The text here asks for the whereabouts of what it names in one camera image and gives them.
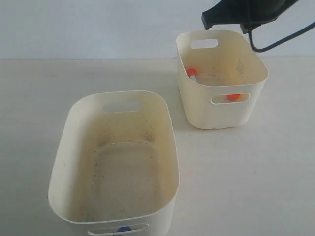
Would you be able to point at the large cream plastic bin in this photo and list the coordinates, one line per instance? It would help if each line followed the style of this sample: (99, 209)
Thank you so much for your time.
(116, 166)

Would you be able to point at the blue-capped clear tube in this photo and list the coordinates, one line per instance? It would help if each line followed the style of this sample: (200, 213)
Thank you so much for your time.
(124, 229)

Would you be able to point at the small cream plastic bin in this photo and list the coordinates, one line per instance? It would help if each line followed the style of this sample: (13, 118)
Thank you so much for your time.
(238, 70)

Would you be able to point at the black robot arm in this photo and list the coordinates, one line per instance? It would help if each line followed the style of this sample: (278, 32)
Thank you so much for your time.
(248, 14)

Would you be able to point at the orange-capped clear tube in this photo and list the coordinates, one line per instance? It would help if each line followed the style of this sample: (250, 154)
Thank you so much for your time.
(193, 74)
(235, 97)

